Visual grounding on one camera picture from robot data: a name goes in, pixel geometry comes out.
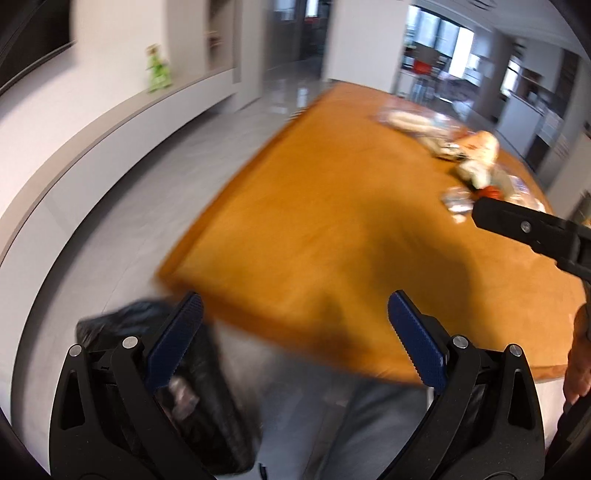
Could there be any grey trousers leg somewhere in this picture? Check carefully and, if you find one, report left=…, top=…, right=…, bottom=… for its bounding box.
left=214, top=323, right=432, bottom=479

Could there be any crumpled silver foil wrapper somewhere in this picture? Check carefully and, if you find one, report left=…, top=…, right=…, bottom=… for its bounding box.
left=441, top=187, right=474, bottom=224

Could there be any white kitchen counter cabinet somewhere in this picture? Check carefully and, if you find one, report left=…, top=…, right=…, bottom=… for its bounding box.
left=497, top=95, right=543, bottom=158

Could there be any white red plastic bag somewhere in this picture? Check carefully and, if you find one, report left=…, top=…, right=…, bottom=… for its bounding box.
left=455, top=130, right=500, bottom=190

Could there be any green dinosaur toy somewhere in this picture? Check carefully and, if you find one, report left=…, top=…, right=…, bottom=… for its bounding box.
left=146, top=44, right=172, bottom=92

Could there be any orange wooden table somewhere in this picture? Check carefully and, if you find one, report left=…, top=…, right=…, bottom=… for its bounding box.
left=158, top=83, right=584, bottom=383

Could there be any person's right hand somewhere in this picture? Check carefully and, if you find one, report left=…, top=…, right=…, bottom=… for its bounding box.
left=563, top=305, right=591, bottom=405

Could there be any long white wall cabinet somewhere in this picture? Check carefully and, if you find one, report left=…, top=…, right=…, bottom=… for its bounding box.
left=1, top=69, right=236, bottom=410

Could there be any black trash bag bin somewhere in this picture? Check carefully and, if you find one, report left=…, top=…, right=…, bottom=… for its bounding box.
left=76, top=299, right=259, bottom=475

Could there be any red dining chair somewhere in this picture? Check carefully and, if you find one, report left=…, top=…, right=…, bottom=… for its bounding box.
left=412, top=59, right=433, bottom=76

